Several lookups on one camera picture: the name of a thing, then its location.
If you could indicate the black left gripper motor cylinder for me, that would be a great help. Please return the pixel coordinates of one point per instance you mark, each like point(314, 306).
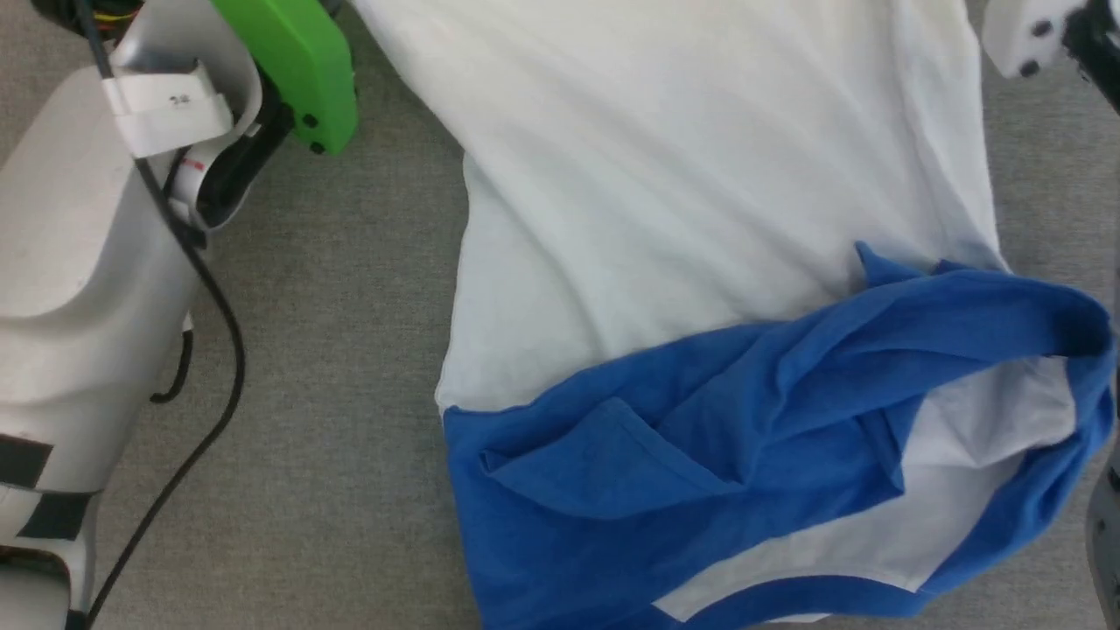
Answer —
point(61, 13)

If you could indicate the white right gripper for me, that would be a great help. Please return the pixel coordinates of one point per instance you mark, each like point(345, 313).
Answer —
point(1024, 35)

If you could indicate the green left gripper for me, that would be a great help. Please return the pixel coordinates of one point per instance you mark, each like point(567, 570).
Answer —
point(302, 61)

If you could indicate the grey fabric sofa cushion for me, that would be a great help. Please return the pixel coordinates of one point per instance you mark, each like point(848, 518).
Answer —
point(350, 350)

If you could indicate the blue and white shirt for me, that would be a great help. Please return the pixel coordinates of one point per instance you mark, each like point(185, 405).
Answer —
point(700, 219)

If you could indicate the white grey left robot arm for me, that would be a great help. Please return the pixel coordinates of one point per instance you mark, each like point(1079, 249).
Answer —
point(70, 245)

